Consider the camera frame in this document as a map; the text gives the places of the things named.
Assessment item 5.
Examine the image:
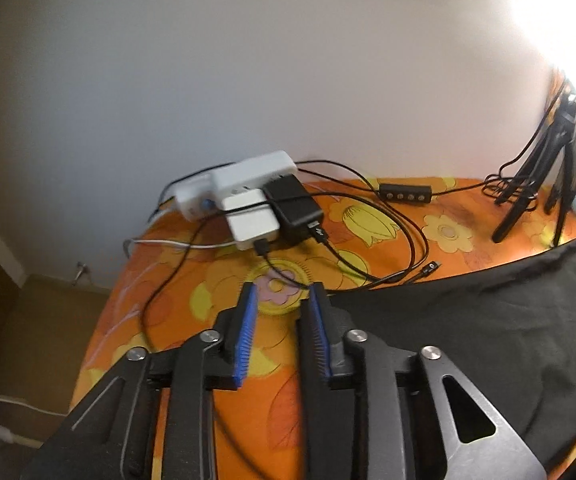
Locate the black charger adapter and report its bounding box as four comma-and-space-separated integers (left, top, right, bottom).
263, 175, 326, 247

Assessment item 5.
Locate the orange floral blanket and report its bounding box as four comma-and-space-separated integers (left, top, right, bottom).
68, 175, 576, 480

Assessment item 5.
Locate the thin white cable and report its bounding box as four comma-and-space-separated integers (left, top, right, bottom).
122, 239, 239, 257

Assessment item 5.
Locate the white power strip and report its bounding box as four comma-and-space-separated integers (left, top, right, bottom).
173, 150, 299, 222

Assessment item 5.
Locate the black usb cable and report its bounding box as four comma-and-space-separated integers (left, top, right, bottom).
268, 192, 441, 291

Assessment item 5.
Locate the white charger adapter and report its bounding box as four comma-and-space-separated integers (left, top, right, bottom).
220, 189, 283, 252

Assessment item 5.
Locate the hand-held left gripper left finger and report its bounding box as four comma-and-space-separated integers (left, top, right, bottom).
20, 281, 259, 480

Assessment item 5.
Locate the black inline cable remote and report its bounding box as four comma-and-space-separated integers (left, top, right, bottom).
378, 182, 435, 205

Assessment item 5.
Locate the long black cable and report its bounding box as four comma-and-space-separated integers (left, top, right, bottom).
142, 210, 289, 480

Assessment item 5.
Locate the black sport t-shirt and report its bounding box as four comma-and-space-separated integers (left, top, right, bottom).
325, 237, 576, 466

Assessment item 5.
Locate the black remote cord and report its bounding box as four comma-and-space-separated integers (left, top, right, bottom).
295, 160, 519, 206

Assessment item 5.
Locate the black tripod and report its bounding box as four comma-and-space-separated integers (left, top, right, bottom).
490, 92, 576, 246

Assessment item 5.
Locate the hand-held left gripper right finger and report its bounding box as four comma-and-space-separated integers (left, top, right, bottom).
295, 281, 549, 480

